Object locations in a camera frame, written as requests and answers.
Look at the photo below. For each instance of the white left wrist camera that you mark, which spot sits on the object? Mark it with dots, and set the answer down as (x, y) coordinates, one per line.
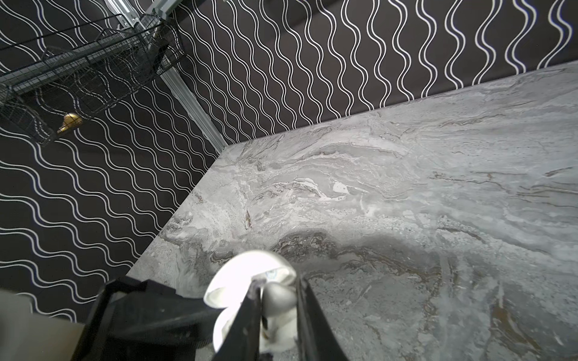
(29, 336)

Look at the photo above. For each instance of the brass fitting in basket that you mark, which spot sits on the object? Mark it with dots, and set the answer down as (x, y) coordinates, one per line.
(71, 121)

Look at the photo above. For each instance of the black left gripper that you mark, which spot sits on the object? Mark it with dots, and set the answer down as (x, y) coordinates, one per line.
(145, 320)

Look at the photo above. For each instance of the white earbud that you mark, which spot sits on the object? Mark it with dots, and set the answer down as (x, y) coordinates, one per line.
(279, 306)

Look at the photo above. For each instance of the white earbud charging case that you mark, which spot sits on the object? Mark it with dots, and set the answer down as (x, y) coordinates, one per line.
(229, 286)

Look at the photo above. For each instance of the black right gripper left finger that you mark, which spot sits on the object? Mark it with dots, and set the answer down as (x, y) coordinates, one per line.
(243, 339)

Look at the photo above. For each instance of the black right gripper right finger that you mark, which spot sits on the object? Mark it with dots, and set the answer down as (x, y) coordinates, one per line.
(315, 339)

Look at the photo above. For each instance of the black wire basket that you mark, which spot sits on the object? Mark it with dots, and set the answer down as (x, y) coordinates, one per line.
(84, 69)

